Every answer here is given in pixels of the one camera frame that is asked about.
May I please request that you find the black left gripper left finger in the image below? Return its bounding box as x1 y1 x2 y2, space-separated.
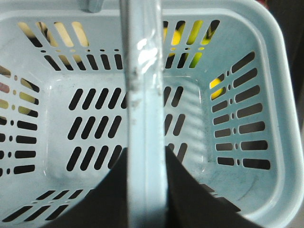
45 148 128 228

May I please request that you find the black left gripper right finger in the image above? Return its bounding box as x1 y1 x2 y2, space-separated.
165 146 254 228

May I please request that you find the light blue plastic basket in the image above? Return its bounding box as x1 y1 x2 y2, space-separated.
0 0 304 228

